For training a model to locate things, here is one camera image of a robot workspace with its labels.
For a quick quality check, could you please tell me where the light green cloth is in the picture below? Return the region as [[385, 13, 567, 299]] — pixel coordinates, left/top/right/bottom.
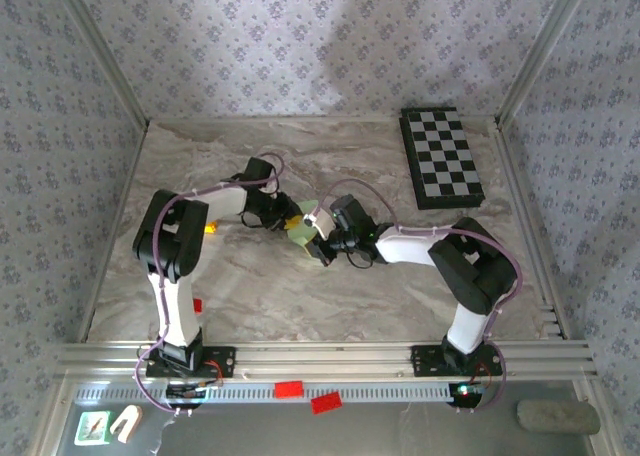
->
[[284, 199, 326, 257]]

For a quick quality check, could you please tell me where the black and grey chessboard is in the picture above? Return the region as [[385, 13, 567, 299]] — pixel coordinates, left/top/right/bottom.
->
[[399, 106, 486, 211]]

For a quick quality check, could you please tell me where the red plastic block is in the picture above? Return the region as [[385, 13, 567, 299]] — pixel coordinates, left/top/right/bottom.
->
[[310, 391, 344, 416], [273, 380, 305, 400]]

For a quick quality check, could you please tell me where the white u-shaped wooden piece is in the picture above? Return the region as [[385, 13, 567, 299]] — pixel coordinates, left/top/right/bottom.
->
[[109, 404, 144, 445]]

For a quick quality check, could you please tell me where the grey stone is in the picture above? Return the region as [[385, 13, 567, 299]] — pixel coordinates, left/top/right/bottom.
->
[[516, 399, 601, 436]]

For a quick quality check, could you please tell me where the green and white sticker card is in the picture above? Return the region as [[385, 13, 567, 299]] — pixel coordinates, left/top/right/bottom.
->
[[73, 409, 112, 447]]

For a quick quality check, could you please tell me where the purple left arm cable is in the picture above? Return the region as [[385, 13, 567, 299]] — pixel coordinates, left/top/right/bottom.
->
[[133, 151, 286, 418]]

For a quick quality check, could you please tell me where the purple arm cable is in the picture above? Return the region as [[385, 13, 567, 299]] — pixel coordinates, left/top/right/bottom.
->
[[312, 178, 525, 416], [133, 151, 286, 418]]

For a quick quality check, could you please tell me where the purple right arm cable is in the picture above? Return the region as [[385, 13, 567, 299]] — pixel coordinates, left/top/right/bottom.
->
[[312, 178, 525, 416]]

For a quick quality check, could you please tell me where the aluminium mounting rail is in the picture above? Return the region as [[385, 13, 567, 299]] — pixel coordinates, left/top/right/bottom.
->
[[54, 340, 599, 380]]

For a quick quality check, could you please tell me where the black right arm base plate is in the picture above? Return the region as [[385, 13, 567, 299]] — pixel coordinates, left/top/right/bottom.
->
[[409, 344, 504, 377]]

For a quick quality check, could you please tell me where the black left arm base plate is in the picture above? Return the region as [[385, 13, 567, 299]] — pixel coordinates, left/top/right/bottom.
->
[[145, 344, 237, 380]]

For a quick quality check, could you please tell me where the grey slotted cable tray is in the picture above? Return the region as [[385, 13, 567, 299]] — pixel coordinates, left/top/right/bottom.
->
[[74, 380, 494, 405]]

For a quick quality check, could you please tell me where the aluminium side rail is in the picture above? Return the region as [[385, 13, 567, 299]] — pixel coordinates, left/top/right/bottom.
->
[[492, 120, 574, 341]]

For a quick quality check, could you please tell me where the aluminium frame post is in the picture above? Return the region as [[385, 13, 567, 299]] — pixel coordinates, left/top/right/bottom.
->
[[494, 0, 599, 130], [49, 0, 152, 127]]

